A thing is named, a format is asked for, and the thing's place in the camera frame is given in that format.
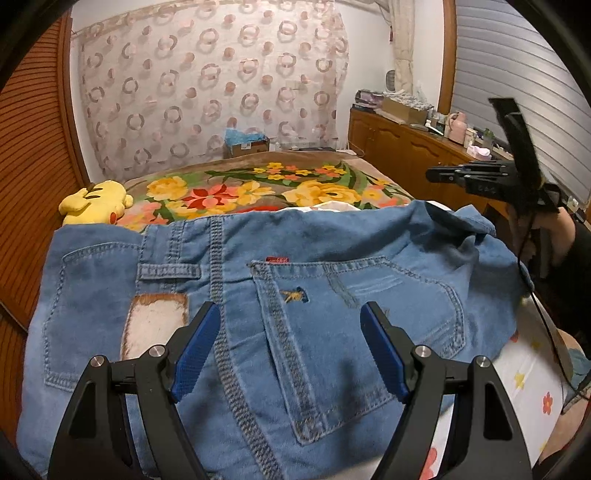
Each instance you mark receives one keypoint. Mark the white cloth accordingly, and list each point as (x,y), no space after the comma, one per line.
(332,205)

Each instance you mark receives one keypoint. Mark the pink tissue pack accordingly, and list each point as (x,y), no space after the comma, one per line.
(479,152)

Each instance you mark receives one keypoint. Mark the open cardboard tray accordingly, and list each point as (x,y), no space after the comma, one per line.
(406,108)

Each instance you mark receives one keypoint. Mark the grey window shutter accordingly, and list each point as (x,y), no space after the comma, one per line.
(508,60)

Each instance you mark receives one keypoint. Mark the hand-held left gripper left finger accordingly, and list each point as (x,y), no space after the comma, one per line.
(196,360)

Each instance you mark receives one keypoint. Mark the stack of books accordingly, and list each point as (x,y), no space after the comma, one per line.
(368,99)

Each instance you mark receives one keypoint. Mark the pink kettle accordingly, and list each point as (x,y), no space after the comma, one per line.
(456,125)

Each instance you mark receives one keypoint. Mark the blue denim pants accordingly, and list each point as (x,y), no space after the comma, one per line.
(323,258)

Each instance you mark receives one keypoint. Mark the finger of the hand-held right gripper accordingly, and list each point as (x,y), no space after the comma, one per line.
(445,175)

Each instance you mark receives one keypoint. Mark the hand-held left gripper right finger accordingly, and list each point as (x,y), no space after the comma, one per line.
(385,355)

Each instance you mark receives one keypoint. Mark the wooden cabinet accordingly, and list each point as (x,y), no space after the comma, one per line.
(397,143)

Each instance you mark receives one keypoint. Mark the cardboard box with blue cloth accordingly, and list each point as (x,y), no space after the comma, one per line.
(247,143)

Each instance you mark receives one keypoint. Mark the yellow plush toy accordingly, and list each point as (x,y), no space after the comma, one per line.
(94,201)

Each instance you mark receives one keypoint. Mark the beige curtain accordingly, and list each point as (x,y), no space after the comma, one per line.
(401,41)

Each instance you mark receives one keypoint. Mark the floral blanket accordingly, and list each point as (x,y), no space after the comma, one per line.
(258,184)

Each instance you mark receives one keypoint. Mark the person's right hand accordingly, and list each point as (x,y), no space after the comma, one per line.
(558,235)

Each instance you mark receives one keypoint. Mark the wooden louvred door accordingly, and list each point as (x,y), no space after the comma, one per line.
(37,184)

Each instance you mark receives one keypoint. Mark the person's right forearm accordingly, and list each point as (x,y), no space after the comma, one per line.
(579,272)

